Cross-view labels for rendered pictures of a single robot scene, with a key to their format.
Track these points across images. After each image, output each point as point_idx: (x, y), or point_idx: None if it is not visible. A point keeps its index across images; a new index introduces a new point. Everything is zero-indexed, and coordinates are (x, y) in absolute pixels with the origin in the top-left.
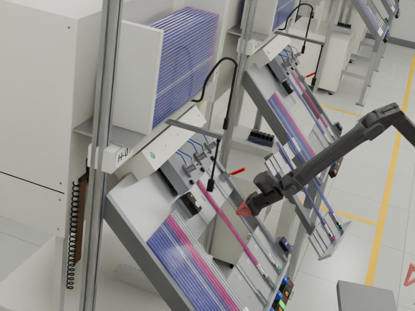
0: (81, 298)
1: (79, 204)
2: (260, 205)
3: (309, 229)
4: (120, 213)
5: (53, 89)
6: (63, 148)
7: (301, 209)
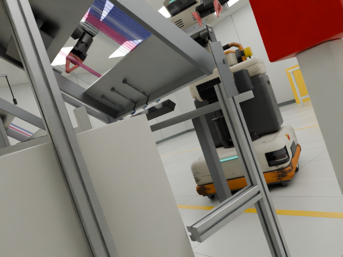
0: (20, 31)
1: None
2: (82, 49)
3: (103, 117)
4: None
5: None
6: None
7: (89, 107)
